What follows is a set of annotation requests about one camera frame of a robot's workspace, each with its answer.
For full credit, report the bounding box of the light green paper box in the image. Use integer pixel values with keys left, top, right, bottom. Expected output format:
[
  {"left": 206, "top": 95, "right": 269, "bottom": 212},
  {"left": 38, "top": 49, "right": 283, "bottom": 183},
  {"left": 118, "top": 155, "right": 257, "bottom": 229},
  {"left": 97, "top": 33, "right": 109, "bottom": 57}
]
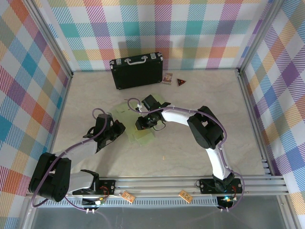
[{"left": 110, "top": 94, "right": 167, "bottom": 145}]

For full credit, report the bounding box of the small printed card box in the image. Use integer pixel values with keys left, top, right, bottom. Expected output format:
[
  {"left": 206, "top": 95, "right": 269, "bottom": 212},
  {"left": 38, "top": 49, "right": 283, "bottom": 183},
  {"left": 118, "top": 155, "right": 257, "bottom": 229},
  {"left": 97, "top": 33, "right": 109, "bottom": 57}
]
[{"left": 162, "top": 72, "right": 173, "bottom": 85}]

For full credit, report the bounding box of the orange tag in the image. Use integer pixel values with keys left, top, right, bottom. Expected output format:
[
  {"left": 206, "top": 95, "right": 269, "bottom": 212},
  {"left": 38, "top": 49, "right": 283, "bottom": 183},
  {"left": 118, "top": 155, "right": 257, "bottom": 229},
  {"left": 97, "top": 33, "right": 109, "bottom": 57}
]
[
  {"left": 120, "top": 190, "right": 135, "bottom": 203},
  {"left": 178, "top": 190, "right": 193, "bottom": 202}
]

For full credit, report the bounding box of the grey metal panel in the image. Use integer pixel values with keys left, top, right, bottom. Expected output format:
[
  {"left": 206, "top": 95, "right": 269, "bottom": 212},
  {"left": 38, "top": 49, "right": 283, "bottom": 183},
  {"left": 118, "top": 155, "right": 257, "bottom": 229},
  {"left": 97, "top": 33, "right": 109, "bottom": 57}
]
[{"left": 20, "top": 206, "right": 298, "bottom": 229}]

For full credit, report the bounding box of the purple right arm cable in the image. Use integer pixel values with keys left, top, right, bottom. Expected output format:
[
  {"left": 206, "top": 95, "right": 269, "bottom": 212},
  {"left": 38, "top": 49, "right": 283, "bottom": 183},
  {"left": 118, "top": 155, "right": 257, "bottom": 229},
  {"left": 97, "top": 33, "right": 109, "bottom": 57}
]
[{"left": 127, "top": 97, "right": 246, "bottom": 213}]

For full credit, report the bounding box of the black briefcase with white handle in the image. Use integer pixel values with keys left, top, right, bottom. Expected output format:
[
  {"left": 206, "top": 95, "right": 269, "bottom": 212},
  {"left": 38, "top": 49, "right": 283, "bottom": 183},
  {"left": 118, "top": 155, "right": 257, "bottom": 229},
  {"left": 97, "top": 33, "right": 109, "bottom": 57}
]
[{"left": 109, "top": 52, "right": 164, "bottom": 90}]

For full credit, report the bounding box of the aluminium side rail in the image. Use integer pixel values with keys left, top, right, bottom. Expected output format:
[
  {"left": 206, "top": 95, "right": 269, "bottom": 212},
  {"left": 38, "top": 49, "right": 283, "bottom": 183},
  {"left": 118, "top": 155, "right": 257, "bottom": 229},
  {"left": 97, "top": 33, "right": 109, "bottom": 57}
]
[
  {"left": 234, "top": 68, "right": 277, "bottom": 176},
  {"left": 39, "top": 71, "right": 73, "bottom": 178}
]

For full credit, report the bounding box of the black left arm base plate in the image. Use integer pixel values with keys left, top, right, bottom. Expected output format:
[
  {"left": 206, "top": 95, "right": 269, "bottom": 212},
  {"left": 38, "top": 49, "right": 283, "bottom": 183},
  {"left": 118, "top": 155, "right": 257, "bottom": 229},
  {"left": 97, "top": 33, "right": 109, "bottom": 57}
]
[{"left": 72, "top": 180, "right": 117, "bottom": 195}]

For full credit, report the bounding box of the aluminium mounting rail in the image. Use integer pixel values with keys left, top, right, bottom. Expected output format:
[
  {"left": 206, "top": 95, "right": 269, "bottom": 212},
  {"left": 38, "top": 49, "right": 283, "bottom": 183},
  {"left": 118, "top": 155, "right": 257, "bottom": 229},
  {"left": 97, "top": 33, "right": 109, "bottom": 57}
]
[{"left": 25, "top": 175, "right": 290, "bottom": 198}]

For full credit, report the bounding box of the grey slotted cable duct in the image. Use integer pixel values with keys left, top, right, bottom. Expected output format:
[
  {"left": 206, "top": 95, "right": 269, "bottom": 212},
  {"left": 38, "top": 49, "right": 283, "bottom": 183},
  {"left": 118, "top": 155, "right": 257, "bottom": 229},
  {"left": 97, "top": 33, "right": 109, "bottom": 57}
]
[{"left": 38, "top": 199, "right": 219, "bottom": 207}]

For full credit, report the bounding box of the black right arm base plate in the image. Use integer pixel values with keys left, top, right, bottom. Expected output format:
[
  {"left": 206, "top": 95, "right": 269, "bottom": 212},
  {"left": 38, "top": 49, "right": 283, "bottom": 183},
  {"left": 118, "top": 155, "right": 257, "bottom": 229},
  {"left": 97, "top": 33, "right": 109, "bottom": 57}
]
[{"left": 199, "top": 178, "right": 244, "bottom": 194}]

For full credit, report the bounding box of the aluminium frame post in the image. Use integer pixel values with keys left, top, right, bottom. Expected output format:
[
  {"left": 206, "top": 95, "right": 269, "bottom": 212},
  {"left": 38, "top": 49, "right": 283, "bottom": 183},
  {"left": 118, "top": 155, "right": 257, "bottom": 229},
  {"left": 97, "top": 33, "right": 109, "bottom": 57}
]
[
  {"left": 238, "top": 0, "right": 286, "bottom": 74},
  {"left": 22, "top": 0, "right": 74, "bottom": 78}
]

